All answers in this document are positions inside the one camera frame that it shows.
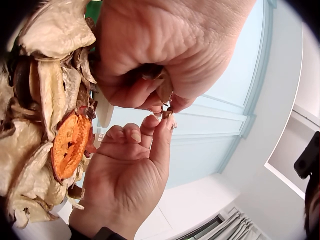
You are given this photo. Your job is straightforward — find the person's right hand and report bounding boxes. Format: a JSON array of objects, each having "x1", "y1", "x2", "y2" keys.
[{"x1": 69, "y1": 114, "x2": 177, "y2": 237}]

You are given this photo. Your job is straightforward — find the person's left hand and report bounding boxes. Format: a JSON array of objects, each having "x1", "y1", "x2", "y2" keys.
[{"x1": 93, "y1": 0, "x2": 258, "y2": 116}]

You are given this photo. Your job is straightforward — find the person's left fingers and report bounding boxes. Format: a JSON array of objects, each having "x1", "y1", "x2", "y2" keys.
[{"x1": 96, "y1": 71, "x2": 164, "y2": 116}]

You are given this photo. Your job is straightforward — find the person's right thumb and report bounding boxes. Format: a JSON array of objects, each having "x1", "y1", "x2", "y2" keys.
[{"x1": 149, "y1": 116, "x2": 177, "y2": 170}]

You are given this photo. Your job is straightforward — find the person's right index finger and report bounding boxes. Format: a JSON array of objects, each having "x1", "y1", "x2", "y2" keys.
[{"x1": 139, "y1": 114, "x2": 160, "y2": 150}]

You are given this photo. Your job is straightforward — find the person's left thumb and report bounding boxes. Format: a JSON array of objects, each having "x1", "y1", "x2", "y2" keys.
[{"x1": 170, "y1": 91, "x2": 202, "y2": 112}]

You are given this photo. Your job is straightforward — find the person's right fingers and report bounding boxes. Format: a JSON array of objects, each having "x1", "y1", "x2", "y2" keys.
[{"x1": 104, "y1": 123, "x2": 142, "y2": 148}]

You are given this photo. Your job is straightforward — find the small brown dried piece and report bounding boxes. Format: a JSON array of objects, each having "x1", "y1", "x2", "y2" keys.
[{"x1": 161, "y1": 106, "x2": 175, "y2": 121}]

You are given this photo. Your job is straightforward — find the brown dried peel piece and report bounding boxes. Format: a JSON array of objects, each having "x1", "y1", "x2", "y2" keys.
[{"x1": 142, "y1": 67, "x2": 174, "y2": 105}]

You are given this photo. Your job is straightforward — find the orange dried fruit slice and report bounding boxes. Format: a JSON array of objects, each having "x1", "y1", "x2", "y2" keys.
[{"x1": 51, "y1": 114, "x2": 92, "y2": 186}]

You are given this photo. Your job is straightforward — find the green object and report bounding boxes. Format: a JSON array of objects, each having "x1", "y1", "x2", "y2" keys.
[{"x1": 84, "y1": 0, "x2": 103, "y2": 53}]

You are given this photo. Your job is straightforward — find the pile of dried plant pieces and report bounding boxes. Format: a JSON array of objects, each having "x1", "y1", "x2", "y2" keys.
[{"x1": 0, "y1": 0, "x2": 100, "y2": 229}]

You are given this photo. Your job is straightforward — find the black wrist band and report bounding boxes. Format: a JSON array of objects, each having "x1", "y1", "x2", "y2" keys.
[{"x1": 69, "y1": 225, "x2": 137, "y2": 240}]

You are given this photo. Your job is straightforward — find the dark window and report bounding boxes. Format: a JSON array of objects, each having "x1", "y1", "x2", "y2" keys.
[{"x1": 184, "y1": 216, "x2": 224, "y2": 240}]

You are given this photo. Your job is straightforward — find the grey pleated curtain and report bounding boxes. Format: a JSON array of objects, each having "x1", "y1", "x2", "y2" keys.
[{"x1": 215, "y1": 207, "x2": 272, "y2": 240}]

